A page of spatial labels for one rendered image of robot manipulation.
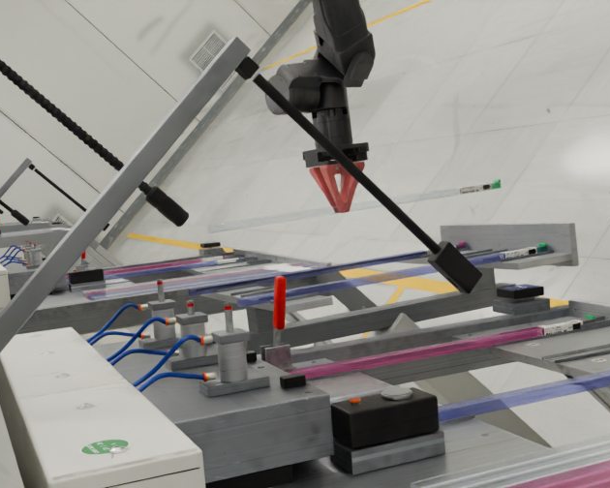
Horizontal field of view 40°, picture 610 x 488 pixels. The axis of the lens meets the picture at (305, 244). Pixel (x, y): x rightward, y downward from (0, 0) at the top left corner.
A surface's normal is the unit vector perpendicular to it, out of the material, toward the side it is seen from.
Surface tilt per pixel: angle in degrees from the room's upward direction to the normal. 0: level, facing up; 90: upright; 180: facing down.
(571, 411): 0
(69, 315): 90
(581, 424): 0
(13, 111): 90
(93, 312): 90
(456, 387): 90
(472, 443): 45
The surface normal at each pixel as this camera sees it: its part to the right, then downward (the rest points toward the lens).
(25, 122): 0.40, 0.04
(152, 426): -0.07, -0.99
